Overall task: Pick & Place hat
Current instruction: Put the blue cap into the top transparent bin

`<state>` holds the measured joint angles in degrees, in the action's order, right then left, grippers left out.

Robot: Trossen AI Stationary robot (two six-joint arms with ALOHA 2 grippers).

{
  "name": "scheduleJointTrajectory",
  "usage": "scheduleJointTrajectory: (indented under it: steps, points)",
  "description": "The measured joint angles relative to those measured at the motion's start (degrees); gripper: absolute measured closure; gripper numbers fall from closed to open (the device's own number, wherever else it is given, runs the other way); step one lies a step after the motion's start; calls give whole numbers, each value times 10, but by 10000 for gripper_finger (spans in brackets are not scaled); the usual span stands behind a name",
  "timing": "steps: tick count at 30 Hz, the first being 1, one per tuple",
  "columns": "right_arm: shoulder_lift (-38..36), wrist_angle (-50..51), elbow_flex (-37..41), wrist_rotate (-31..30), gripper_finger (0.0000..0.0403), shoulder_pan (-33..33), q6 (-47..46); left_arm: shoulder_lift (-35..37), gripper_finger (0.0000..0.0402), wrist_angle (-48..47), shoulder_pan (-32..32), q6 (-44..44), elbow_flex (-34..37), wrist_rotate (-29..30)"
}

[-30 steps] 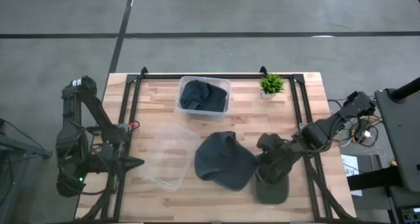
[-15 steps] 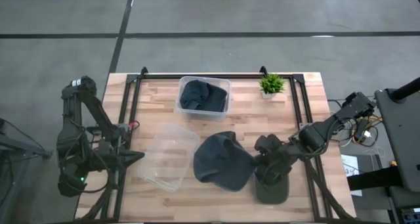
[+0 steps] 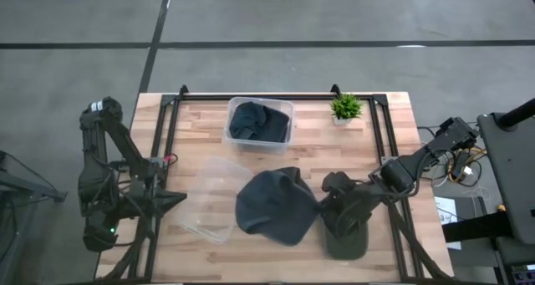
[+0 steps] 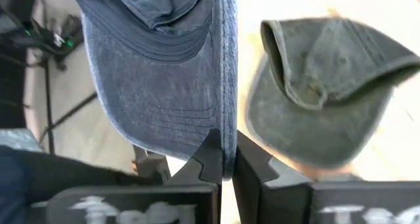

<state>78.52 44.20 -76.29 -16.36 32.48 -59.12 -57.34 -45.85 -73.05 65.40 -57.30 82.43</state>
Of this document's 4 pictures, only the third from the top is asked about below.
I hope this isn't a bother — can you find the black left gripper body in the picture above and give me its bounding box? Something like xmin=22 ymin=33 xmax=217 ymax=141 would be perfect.
xmin=134 ymin=179 xmax=169 ymax=218

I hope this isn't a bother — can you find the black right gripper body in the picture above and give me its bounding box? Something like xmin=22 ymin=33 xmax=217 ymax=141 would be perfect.
xmin=329 ymin=183 xmax=384 ymax=224

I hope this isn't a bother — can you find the dark grey baseball cap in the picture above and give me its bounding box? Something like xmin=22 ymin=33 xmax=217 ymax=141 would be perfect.
xmin=235 ymin=166 xmax=323 ymax=247

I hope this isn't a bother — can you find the dark grey felt cloth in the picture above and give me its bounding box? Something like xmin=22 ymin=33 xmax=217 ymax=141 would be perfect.
xmin=324 ymin=220 xmax=369 ymax=261

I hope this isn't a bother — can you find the clear plastic storage box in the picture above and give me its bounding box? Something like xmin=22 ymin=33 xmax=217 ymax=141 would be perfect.
xmin=175 ymin=155 xmax=254 ymax=245
xmin=224 ymin=96 xmax=296 ymax=155

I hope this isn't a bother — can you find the white paper sheet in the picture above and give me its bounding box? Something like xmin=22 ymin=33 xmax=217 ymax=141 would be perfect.
xmin=433 ymin=196 xmax=463 ymax=251

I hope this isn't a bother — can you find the green plant in white pot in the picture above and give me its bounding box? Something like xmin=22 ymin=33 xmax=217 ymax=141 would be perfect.
xmin=329 ymin=93 xmax=364 ymax=127

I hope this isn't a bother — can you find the black baseball cap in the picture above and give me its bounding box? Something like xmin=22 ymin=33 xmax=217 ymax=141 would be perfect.
xmin=228 ymin=101 xmax=291 ymax=144

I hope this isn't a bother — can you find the black stand leg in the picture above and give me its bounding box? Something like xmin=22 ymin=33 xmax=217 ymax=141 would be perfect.
xmin=0 ymin=150 xmax=68 ymax=204

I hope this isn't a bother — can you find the grey equipment cart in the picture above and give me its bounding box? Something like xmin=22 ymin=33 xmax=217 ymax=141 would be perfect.
xmin=476 ymin=97 xmax=535 ymax=247

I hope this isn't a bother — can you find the black aluminium rig frame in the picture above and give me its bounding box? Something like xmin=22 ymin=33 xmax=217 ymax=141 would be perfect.
xmin=95 ymin=83 xmax=456 ymax=284

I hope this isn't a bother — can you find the bundle of coloured cables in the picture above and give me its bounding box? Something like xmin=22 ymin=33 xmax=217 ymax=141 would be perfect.
xmin=417 ymin=125 xmax=488 ymax=189

